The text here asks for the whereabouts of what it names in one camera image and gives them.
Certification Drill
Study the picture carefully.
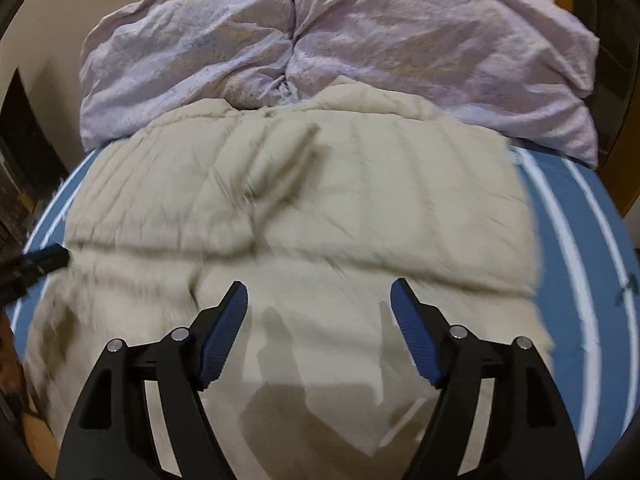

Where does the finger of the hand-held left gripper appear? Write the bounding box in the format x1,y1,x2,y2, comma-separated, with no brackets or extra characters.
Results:
0,242,70,306

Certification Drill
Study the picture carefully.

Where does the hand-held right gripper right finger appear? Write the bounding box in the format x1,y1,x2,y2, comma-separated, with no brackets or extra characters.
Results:
390,278,585,480

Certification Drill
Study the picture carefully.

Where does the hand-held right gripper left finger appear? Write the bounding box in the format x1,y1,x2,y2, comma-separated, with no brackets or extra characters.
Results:
55,281,249,480

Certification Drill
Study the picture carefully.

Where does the beige puffer jacket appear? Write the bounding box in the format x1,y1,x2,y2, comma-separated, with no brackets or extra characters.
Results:
24,76,555,480

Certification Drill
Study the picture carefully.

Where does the dark wooden cabinet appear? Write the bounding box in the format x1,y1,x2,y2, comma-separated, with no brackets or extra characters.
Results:
0,67,71,251

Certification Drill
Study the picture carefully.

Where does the blue white striped bed sheet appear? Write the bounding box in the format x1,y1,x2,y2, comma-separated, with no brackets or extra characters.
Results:
10,137,640,480

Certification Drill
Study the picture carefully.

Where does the lilac floral duvet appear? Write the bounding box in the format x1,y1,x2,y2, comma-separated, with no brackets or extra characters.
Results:
79,0,601,168

